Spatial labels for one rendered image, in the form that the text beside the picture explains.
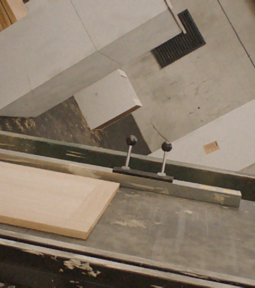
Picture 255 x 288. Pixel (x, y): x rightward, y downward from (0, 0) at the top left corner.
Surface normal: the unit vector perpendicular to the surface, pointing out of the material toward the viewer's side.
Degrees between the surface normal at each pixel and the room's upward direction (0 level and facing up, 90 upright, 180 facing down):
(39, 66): 90
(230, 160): 90
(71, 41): 90
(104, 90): 90
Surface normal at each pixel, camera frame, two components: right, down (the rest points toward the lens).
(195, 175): -0.15, 0.17
